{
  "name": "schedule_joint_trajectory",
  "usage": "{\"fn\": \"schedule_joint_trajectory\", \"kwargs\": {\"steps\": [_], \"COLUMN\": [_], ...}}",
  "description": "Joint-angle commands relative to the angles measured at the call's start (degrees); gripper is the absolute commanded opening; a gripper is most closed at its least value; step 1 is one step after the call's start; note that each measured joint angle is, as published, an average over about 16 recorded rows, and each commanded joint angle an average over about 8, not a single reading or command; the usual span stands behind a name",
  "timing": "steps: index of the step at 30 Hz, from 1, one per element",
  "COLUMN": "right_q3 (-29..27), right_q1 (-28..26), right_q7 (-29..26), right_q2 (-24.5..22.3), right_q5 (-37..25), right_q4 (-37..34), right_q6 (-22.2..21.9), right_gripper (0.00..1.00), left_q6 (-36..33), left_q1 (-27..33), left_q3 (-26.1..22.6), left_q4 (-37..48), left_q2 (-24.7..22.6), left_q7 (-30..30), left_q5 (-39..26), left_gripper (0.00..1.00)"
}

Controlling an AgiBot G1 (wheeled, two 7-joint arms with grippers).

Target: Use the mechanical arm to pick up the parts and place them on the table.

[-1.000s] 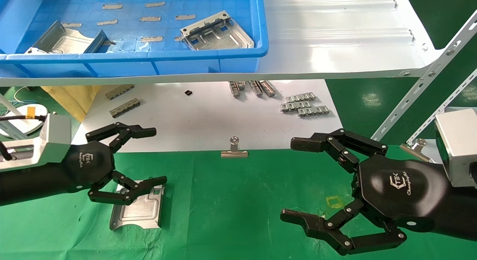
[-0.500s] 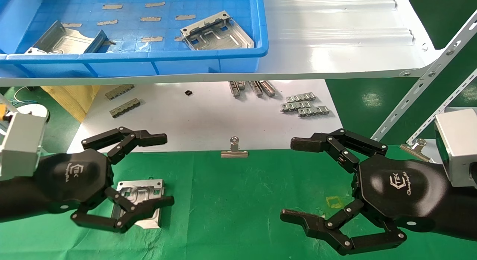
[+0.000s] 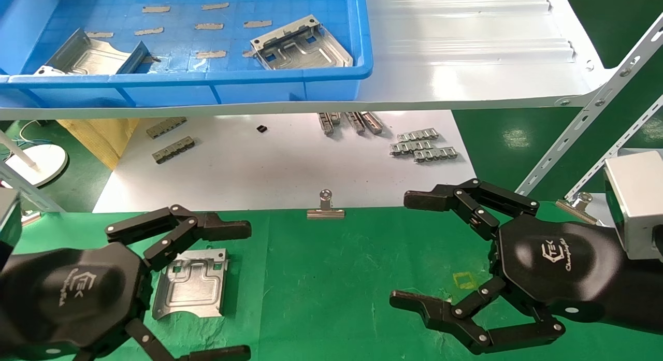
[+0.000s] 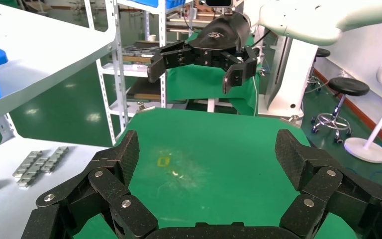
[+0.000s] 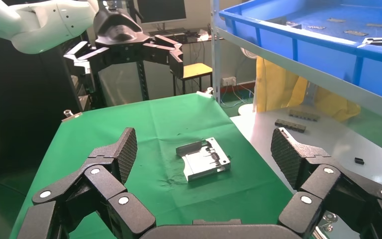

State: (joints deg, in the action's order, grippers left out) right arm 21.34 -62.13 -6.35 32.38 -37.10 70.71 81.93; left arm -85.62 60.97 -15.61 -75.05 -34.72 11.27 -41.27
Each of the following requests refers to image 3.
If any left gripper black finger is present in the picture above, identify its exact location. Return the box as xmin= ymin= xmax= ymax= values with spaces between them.
xmin=105 ymin=205 xmax=252 ymax=272

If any thin light cable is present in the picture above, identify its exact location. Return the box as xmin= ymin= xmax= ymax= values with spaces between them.
xmin=8 ymin=120 xmax=52 ymax=149

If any stamped sheet metal bracket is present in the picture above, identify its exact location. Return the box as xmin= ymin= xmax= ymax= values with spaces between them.
xmin=152 ymin=249 xmax=229 ymax=320
xmin=34 ymin=28 xmax=151 ymax=76
xmin=250 ymin=15 xmax=354 ymax=71

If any green table cloth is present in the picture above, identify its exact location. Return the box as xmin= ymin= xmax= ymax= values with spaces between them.
xmin=0 ymin=200 xmax=663 ymax=361

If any right wrist camera box silver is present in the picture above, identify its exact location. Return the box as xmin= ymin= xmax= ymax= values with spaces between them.
xmin=603 ymin=150 xmax=663 ymax=261

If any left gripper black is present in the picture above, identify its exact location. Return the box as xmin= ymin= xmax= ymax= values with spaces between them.
xmin=8 ymin=242 xmax=251 ymax=361

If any left wrist camera box silver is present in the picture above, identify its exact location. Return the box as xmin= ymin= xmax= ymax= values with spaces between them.
xmin=0 ymin=187 xmax=22 ymax=249

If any white ribbed shelf panel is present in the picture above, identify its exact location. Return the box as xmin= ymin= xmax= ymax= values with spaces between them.
xmin=0 ymin=0 xmax=617 ymax=121

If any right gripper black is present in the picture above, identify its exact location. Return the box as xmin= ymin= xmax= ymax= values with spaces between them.
xmin=390 ymin=179 xmax=625 ymax=355

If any blue plastic tray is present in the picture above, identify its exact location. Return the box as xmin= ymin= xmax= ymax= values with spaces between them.
xmin=0 ymin=0 xmax=374 ymax=109

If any yellow woven bag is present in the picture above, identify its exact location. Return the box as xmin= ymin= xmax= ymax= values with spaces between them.
xmin=56 ymin=118 xmax=141 ymax=171

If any white round stand base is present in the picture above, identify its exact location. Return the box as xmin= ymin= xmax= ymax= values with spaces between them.
xmin=0 ymin=131 xmax=69 ymax=189

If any wrist camera box silver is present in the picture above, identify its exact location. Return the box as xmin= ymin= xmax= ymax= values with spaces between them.
xmin=603 ymin=150 xmax=663 ymax=261
xmin=0 ymin=187 xmax=22 ymax=249

